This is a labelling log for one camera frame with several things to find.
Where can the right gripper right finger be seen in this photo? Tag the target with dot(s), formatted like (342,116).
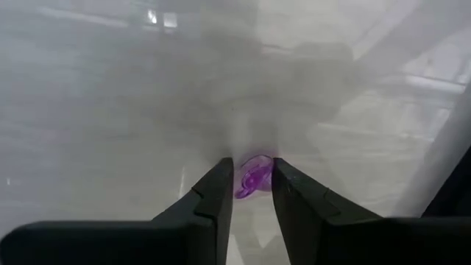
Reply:
(298,210)

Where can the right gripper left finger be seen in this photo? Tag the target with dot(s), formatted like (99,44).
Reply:
(217,210)

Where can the purple plastic witch hat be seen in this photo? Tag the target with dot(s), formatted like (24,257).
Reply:
(254,176)

